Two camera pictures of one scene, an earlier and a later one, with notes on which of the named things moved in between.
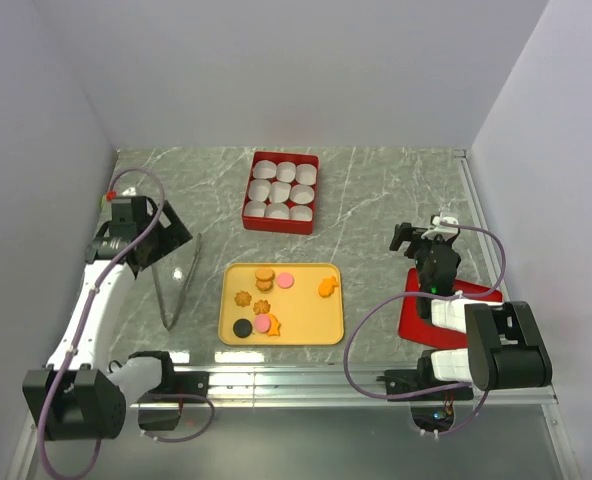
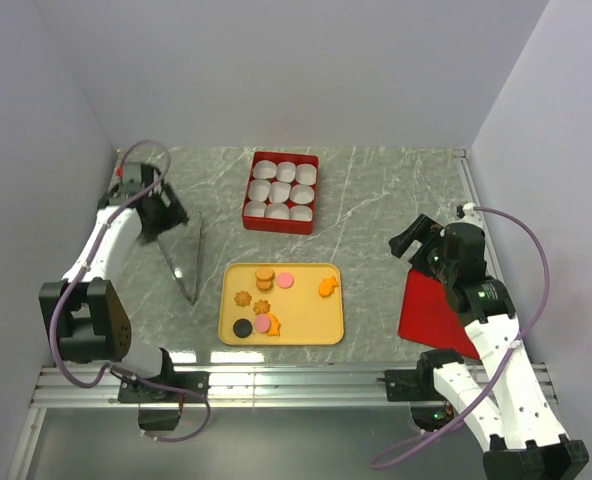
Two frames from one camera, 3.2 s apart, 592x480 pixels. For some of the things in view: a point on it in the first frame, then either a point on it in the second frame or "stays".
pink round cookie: [285, 280] stays
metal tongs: [187, 284] -> [181, 246]
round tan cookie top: [265, 274] stays
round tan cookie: [264, 286] stays
